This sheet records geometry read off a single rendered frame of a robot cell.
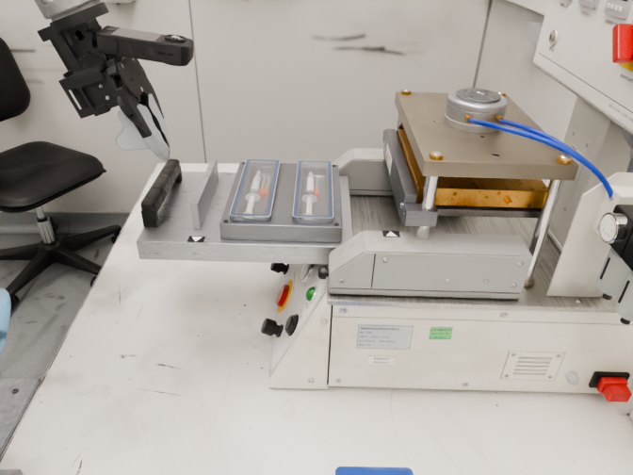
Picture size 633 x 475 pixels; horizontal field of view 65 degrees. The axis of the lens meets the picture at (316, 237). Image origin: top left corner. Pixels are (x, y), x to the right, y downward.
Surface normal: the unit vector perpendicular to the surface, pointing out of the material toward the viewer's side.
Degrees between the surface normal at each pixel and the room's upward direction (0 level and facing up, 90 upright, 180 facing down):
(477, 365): 90
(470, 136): 0
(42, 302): 0
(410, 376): 90
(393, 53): 90
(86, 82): 90
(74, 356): 0
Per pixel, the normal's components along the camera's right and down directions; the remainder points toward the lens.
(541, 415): 0.03, -0.84
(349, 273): -0.01, 0.55
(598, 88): -1.00, -0.03
